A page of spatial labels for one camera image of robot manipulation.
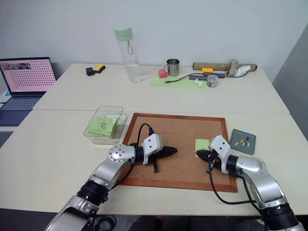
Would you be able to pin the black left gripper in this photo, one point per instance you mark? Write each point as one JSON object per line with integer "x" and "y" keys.
{"x": 161, "y": 155}

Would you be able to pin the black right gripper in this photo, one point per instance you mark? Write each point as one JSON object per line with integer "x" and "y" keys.
{"x": 214, "y": 160}

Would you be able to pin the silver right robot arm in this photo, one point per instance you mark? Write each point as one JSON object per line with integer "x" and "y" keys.
{"x": 262, "y": 178}

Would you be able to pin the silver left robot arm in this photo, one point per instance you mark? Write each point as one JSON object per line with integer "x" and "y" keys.
{"x": 113, "y": 168}

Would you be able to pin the plain green sticky note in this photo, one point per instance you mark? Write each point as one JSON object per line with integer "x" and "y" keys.
{"x": 201, "y": 144}

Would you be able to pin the grey square tray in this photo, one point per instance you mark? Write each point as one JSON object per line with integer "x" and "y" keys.
{"x": 240, "y": 134}

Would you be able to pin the pale green note stack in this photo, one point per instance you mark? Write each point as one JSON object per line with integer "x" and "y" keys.
{"x": 120, "y": 124}

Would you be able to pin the clear plastic box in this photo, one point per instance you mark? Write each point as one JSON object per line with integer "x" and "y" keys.
{"x": 106, "y": 140}

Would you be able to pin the clear jar of pushpins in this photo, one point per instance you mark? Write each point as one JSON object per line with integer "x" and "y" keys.
{"x": 212, "y": 81}

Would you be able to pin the green note with handwriting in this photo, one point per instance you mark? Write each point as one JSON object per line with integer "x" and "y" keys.
{"x": 99, "y": 125}

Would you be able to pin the small black box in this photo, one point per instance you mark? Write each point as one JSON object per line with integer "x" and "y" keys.
{"x": 90, "y": 71}

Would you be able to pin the white and blue paper box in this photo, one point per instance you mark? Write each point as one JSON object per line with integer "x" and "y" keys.
{"x": 4, "y": 95}

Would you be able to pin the wood-framed cork board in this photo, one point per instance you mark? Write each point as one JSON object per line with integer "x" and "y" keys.
{"x": 178, "y": 134}

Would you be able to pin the large green paper sheet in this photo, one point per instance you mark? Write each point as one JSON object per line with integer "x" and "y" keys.
{"x": 178, "y": 84}

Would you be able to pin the small white crumpled scrap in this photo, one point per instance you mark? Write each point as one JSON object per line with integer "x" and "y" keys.
{"x": 198, "y": 82}

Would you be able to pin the grey usb hub bar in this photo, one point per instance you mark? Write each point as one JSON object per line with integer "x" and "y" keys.
{"x": 199, "y": 77}

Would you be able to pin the pink block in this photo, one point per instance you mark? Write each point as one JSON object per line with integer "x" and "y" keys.
{"x": 162, "y": 73}

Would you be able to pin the steel mug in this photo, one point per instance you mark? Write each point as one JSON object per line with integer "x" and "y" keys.
{"x": 173, "y": 67}

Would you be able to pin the yellow toy brick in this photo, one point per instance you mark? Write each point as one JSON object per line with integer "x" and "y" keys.
{"x": 208, "y": 70}

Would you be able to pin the brown rolled cork tube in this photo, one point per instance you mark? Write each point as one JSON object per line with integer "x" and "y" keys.
{"x": 211, "y": 65}

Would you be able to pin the steel cylinder can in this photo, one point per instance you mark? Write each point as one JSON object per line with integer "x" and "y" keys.
{"x": 231, "y": 68}

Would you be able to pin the white crumpled tissue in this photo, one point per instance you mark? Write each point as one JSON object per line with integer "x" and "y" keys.
{"x": 242, "y": 70}

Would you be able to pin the clear bottle with green lid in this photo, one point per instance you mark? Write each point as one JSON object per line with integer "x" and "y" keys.
{"x": 130, "y": 60}

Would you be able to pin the yellow and black sponge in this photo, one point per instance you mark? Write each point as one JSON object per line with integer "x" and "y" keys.
{"x": 99, "y": 68}

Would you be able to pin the grey partition panel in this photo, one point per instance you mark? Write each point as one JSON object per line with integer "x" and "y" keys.
{"x": 293, "y": 91}

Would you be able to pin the open laptop with pink screen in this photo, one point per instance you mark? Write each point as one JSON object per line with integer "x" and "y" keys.
{"x": 26, "y": 77}

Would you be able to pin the grey perforated panel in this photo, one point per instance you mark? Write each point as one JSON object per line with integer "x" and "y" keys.
{"x": 4, "y": 139}

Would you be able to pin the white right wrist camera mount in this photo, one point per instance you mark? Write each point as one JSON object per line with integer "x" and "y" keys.
{"x": 220, "y": 146}

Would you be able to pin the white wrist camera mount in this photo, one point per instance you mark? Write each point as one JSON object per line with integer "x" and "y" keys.
{"x": 152, "y": 144}
{"x": 220, "y": 146}

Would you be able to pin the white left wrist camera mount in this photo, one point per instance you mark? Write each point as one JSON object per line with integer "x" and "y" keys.
{"x": 152, "y": 144}

